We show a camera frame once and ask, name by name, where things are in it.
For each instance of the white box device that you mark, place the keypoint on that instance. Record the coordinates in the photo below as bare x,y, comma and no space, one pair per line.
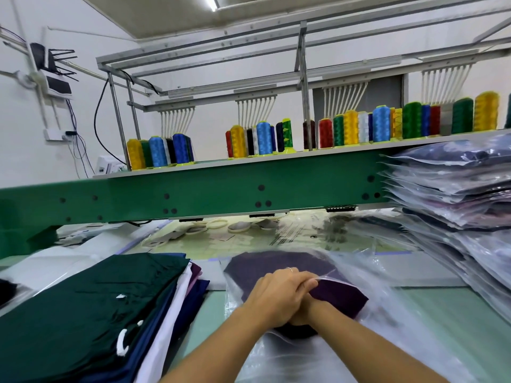
110,164

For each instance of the person's right hand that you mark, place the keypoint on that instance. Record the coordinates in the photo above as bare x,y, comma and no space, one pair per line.
313,311

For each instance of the ceiling light tube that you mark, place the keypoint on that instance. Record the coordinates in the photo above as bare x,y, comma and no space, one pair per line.
211,2

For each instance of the row of coloured thread spools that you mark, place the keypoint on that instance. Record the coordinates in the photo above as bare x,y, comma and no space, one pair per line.
367,127

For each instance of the person's left hand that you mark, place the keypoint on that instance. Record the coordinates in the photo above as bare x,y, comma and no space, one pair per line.
275,297

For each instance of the green machine beam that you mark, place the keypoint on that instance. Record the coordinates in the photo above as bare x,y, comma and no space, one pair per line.
199,187

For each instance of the white wall socket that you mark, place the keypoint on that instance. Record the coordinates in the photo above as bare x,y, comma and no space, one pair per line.
56,134

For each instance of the person's right forearm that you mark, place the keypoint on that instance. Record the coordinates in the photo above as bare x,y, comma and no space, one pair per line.
375,351

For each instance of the dark green shirt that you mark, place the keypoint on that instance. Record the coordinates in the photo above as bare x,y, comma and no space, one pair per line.
72,315

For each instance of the wall router with antennas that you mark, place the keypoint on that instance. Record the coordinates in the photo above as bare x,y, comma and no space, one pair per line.
52,79

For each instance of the purple shirt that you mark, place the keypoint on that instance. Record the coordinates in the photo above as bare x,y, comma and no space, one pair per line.
255,267

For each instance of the grey metal thread rack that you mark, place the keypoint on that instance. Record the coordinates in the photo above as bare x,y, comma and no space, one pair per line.
303,75

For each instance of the stack of bagged garments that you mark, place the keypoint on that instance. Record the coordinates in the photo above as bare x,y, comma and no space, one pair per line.
455,183

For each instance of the black cloth bundle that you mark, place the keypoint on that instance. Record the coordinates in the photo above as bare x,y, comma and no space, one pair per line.
6,292

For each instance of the person's left forearm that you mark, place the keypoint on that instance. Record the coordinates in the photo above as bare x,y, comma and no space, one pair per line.
212,355

